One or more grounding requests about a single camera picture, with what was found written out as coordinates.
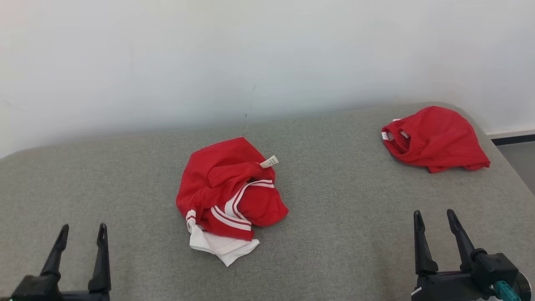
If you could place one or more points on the red shorts with white stripe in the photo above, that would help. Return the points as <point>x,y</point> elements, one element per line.
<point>443,138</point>

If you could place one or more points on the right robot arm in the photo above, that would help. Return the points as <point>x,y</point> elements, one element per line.
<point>525,286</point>

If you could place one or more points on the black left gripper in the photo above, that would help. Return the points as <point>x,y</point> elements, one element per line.
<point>46,290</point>

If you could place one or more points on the red jersey with white sleeves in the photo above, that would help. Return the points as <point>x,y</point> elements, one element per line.
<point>225,192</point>

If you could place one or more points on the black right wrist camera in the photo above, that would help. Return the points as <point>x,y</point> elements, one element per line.
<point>495,267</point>

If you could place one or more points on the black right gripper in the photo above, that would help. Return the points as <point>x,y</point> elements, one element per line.
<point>447,286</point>

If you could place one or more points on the dark wall baseboard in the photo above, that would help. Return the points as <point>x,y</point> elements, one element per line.
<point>514,138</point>

